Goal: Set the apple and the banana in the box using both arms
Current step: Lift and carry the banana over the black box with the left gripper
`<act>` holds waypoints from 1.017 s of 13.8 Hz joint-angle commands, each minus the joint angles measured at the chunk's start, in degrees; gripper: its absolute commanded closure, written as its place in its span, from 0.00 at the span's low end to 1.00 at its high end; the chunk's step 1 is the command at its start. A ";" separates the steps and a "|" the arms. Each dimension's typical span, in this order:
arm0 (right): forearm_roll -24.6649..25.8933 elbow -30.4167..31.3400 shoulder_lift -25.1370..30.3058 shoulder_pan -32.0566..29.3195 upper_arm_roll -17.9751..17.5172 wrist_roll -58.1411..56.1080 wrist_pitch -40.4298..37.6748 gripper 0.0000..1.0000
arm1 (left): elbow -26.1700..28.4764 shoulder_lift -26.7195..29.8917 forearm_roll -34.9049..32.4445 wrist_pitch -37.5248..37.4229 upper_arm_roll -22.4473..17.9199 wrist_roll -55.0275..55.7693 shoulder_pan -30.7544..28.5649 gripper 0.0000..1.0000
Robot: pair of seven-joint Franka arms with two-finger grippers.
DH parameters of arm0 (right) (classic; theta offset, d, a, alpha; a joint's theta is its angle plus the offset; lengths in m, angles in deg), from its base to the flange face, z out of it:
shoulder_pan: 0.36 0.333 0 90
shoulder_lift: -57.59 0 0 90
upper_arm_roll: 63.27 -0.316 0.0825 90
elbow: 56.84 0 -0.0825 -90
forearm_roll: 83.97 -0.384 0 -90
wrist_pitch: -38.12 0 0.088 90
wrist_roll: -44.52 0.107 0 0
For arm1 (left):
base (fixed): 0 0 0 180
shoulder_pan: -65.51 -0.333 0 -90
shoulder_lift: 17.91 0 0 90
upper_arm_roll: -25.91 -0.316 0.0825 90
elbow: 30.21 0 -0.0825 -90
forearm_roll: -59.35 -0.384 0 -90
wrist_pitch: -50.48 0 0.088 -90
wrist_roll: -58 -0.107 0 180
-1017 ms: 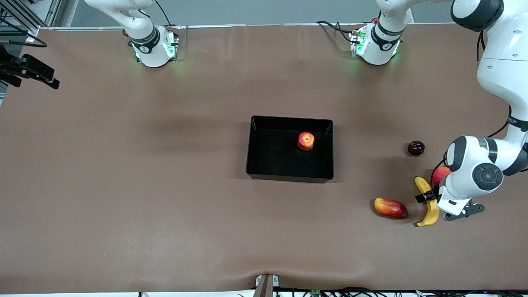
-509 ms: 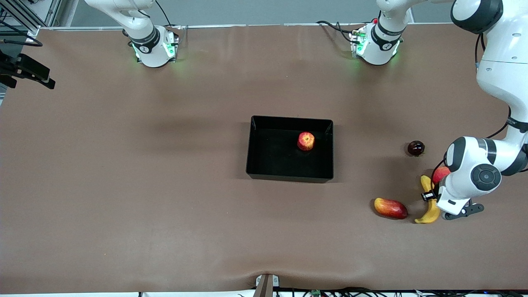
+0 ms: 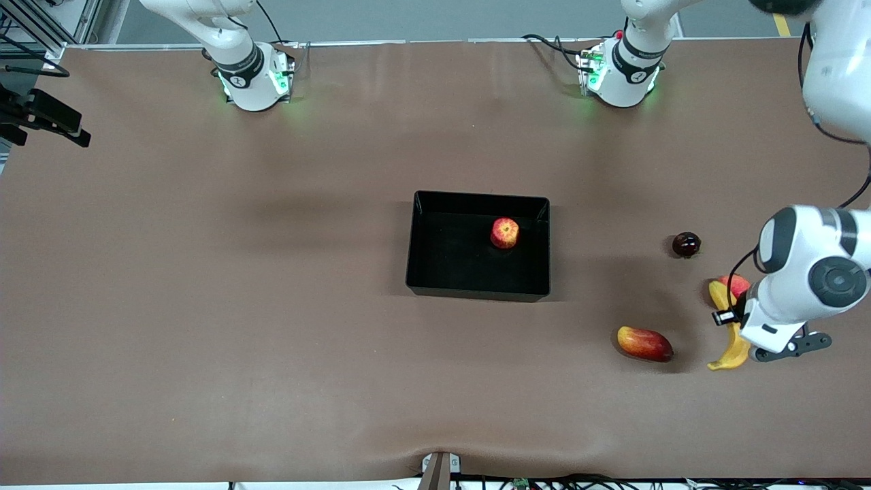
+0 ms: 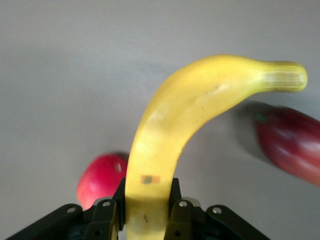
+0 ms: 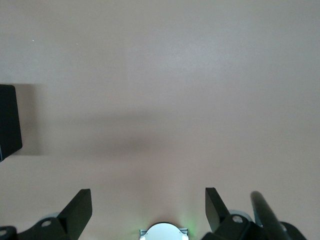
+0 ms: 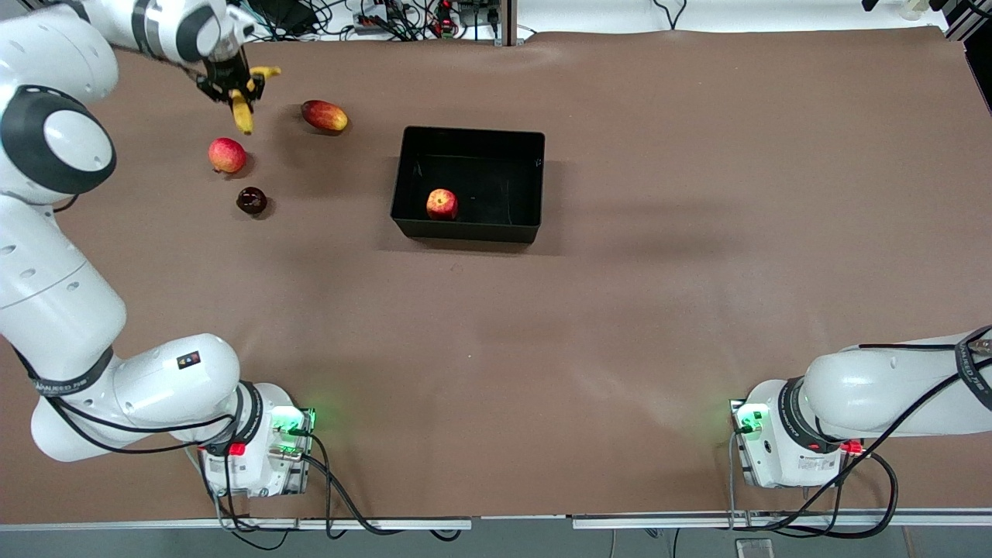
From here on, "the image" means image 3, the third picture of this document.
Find grey table edge clamp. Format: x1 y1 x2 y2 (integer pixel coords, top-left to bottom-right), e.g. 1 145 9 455
421 451 462 490

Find black base cable bundle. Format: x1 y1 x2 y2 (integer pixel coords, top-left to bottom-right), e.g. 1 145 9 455
522 32 594 74

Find aluminium frame profile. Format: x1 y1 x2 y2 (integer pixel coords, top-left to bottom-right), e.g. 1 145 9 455
0 0 104 62

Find black cables under table edge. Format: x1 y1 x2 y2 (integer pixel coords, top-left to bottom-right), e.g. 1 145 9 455
455 474 871 490

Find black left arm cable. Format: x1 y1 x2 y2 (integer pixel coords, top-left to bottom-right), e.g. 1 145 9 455
725 20 871 315

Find red yellow apple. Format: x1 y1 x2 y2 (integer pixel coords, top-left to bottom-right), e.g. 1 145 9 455
490 217 521 250

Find red yellow mango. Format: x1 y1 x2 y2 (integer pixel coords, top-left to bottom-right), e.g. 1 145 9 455
617 326 674 363

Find black plastic box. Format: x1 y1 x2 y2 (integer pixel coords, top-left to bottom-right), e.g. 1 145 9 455
406 191 551 302

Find yellow banana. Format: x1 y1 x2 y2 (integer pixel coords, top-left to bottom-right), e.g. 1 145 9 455
707 280 752 372

